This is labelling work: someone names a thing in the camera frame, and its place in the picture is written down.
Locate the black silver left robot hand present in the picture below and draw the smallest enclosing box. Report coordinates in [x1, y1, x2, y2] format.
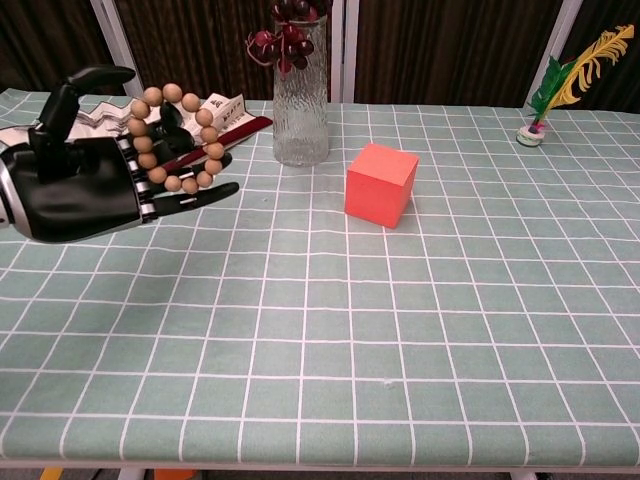
[0, 65, 240, 245]

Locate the wooden bead bracelet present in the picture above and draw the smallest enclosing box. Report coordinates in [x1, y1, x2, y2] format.
[126, 82, 226, 195]

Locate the dark brown curtain panel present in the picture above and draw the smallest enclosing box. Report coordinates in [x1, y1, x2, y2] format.
[549, 0, 640, 114]
[0, 0, 124, 96]
[352, 0, 569, 107]
[112, 0, 334, 101]

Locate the painted paper folding fan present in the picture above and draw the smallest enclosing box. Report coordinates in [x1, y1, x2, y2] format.
[0, 92, 275, 174]

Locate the textured clear glass vase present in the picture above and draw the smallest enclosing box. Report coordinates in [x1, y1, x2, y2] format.
[272, 13, 331, 169]

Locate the dark red berry branch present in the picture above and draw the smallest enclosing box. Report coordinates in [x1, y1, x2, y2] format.
[245, 0, 334, 76]

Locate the orange cube box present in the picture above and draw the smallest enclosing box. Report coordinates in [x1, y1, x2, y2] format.
[343, 142, 420, 230]

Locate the green white checked tablecloth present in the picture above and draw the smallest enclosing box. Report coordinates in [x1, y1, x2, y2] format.
[0, 88, 640, 470]

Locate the yellow green feather shuttlecock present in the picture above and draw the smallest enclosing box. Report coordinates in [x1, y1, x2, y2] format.
[516, 24, 635, 148]

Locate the white partition frame post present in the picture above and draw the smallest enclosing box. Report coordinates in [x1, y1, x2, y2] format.
[89, 0, 149, 99]
[524, 0, 586, 109]
[327, 0, 359, 104]

